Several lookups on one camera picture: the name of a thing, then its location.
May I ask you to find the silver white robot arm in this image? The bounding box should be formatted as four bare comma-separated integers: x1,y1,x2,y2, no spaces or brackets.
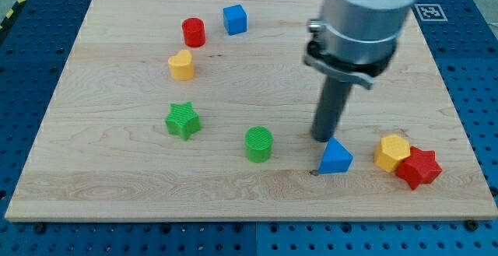
303,0,416,142

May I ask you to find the yellow heart block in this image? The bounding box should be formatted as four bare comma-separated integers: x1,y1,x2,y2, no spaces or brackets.
168,49,195,81

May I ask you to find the green star block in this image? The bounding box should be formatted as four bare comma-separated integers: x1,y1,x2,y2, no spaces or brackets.
165,102,202,141

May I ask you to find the red cylinder block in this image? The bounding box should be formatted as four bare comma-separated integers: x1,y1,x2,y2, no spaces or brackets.
181,17,206,47

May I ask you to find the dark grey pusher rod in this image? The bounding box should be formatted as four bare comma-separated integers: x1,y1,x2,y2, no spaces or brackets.
310,77,352,142

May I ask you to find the yellow hexagon block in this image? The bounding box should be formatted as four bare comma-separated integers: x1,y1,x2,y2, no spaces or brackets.
373,135,410,173

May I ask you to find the green cylinder block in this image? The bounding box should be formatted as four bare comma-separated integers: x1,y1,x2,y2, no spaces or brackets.
244,126,273,163

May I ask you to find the white fiducial marker tag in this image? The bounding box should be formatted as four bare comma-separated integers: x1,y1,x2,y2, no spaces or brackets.
415,3,447,22

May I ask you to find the blue cube block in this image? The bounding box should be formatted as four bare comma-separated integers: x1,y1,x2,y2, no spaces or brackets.
223,5,247,36

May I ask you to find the black silver clamp mount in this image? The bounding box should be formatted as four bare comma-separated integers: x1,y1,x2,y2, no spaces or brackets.
303,19,397,89

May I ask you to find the wooden board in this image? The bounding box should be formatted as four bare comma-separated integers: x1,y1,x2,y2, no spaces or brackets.
5,0,497,222

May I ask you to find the blue triangle block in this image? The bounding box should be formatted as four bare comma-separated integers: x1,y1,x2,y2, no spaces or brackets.
317,138,353,174

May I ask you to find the red star block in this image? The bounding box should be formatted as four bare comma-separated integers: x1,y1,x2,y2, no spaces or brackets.
396,146,443,190

